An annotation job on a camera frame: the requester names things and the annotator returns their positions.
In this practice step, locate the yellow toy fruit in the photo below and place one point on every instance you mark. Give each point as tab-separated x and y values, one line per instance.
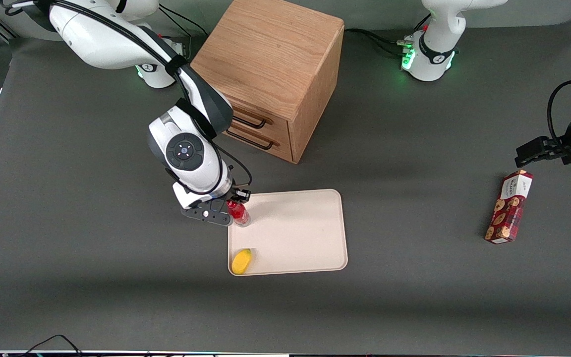
241	261

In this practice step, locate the dark grey table mat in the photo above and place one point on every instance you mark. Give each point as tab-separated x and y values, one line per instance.
117	277

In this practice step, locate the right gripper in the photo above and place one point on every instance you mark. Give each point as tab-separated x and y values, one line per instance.
236	194

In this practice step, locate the wooden drawer front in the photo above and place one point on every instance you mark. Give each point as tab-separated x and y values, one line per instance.
270	116
265	143

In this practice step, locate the red coke bottle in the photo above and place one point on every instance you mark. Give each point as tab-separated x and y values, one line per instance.
240	215

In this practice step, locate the wooden drawer cabinet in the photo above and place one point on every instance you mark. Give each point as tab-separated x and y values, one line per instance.
275	54

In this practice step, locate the red cookie box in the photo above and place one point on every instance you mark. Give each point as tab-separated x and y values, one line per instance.
508	208

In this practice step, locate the beige plastic tray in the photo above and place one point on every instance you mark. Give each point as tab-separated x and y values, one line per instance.
295	233

